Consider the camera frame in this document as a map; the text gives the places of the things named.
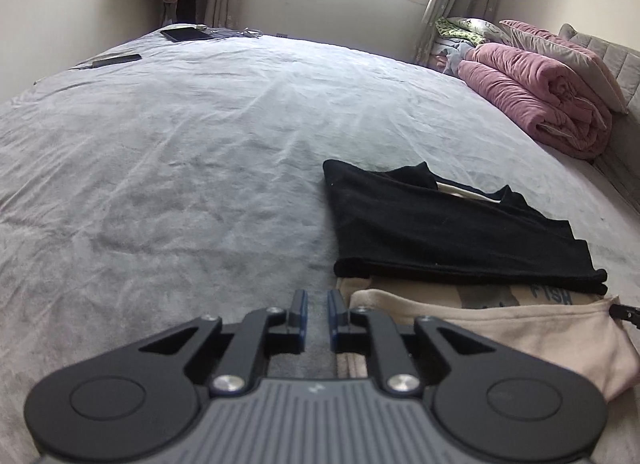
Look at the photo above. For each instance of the pink and grey pillow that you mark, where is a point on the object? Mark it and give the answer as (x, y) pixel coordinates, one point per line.
(575, 52)

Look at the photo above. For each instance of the pink folded quilt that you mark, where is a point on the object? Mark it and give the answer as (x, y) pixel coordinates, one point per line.
(525, 94)

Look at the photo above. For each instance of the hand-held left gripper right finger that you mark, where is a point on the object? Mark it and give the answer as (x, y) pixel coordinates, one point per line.
(333, 321)

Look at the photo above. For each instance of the grey bed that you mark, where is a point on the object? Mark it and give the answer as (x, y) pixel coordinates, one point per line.
(200, 169)

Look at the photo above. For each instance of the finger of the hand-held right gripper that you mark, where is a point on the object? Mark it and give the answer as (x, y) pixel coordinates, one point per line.
(625, 315)

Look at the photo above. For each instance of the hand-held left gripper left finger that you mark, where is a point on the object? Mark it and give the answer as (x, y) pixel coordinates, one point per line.
(300, 324)

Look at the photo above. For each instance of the black tablet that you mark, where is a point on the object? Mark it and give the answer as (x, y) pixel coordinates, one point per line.
(187, 35)

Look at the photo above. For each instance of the grey quilted headboard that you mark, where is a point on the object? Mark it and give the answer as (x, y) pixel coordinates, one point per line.
(620, 69)

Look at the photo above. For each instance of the black phone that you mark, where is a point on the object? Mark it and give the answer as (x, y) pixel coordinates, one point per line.
(117, 61)

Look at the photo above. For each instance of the cream and black shirt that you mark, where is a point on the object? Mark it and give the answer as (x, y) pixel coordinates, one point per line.
(450, 234)

